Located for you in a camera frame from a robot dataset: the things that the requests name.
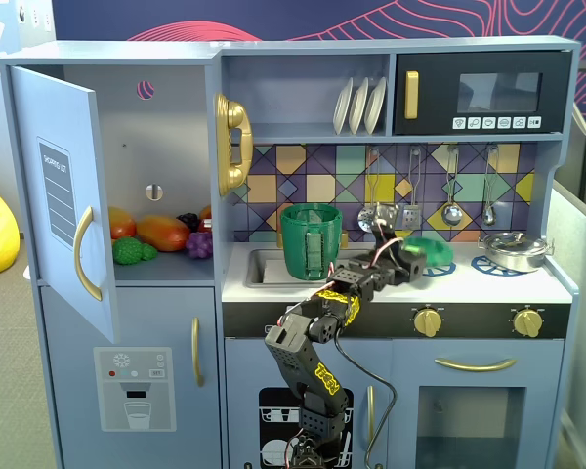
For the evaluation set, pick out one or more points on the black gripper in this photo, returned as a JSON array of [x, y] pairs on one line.
[[413, 264]]

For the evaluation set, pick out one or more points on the green round lid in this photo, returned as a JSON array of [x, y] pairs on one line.
[[439, 251]]

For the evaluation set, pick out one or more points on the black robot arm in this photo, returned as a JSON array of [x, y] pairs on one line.
[[293, 352]]

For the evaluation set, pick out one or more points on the steel pot lid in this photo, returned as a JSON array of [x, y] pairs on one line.
[[510, 240]]

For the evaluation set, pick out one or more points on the green recipient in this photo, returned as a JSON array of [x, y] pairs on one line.
[[298, 239]]

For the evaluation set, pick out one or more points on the metal slotted spatula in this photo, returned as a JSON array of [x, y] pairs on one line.
[[411, 215]]

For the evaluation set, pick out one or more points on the gold stove knob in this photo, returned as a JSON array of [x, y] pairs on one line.
[[429, 322], [528, 322]]

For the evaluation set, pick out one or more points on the metal slotted spoon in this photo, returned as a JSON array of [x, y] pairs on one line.
[[366, 219]]

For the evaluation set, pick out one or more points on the metal ladle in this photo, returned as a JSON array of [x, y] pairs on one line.
[[451, 214]]

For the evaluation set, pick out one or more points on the gold tap knob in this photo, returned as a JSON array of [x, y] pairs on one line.
[[344, 237]]

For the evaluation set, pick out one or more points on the steel toy pot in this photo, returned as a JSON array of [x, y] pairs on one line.
[[515, 259]]

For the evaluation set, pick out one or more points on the silver sink basin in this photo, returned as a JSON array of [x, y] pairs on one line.
[[263, 268]]

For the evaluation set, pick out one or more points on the white toy plate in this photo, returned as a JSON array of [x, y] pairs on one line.
[[357, 106], [342, 107], [375, 105]]

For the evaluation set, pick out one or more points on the grey office partition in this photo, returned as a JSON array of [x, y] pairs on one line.
[[576, 293]]

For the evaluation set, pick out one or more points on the black toy microwave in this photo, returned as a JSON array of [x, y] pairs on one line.
[[434, 98]]

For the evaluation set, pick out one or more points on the small orange toy fruit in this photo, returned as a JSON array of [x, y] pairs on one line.
[[206, 213]]

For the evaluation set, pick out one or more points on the purple toy grapes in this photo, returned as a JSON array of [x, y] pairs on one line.
[[198, 245]]

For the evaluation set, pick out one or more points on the gold toy telephone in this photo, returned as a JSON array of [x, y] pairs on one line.
[[235, 146]]

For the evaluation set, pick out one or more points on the dark toy blackberry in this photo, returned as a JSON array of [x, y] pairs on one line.
[[189, 221]]

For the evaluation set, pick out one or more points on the blue toy kitchen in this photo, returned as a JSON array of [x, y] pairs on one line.
[[303, 63]]

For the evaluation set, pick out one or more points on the orange toy mango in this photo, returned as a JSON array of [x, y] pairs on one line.
[[163, 233]]

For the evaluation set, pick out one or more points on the green bumpy toy fruit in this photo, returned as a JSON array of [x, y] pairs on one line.
[[127, 251]]

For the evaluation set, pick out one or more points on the red orange toy peach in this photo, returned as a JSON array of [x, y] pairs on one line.
[[122, 225]]

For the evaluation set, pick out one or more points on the blue fridge door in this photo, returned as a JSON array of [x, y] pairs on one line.
[[54, 205]]

